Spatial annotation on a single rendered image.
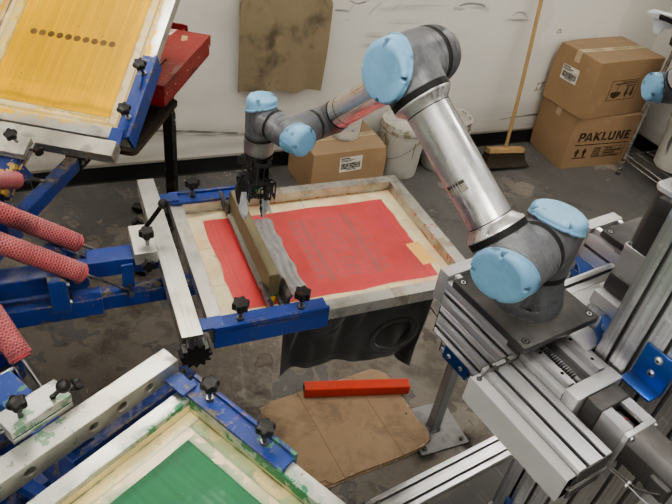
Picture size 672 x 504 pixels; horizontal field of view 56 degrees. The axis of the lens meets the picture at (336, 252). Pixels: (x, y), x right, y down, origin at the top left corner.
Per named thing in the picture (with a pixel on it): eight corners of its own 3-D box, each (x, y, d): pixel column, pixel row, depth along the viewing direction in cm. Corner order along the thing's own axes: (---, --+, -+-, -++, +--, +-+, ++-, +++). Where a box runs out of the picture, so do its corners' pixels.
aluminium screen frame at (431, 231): (392, 183, 225) (394, 174, 222) (479, 290, 184) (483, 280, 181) (168, 209, 196) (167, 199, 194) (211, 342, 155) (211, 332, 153)
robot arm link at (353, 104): (470, 5, 123) (323, 99, 161) (437, 13, 116) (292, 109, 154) (493, 61, 124) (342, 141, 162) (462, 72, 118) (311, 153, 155)
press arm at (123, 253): (154, 255, 172) (153, 240, 169) (158, 269, 168) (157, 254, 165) (87, 264, 166) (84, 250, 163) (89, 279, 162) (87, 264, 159)
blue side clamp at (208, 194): (260, 200, 209) (262, 182, 204) (265, 208, 205) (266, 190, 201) (168, 210, 198) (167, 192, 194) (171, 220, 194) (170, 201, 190)
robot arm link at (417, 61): (577, 267, 117) (433, 10, 117) (538, 302, 107) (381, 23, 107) (526, 284, 126) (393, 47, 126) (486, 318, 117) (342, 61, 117)
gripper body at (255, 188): (247, 205, 161) (249, 164, 153) (238, 186, 167) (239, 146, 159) (276, 201, 164) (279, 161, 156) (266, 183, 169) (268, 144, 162)
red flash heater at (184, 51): (114, 38, 286) (111, 11, 278) (213, 55, 284) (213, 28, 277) (47, 91, 238) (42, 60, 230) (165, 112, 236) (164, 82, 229)
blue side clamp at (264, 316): (320, 313, 170) (323, 294, 165) (327, 326, 166) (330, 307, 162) (209, 334, 159) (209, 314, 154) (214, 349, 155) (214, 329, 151)
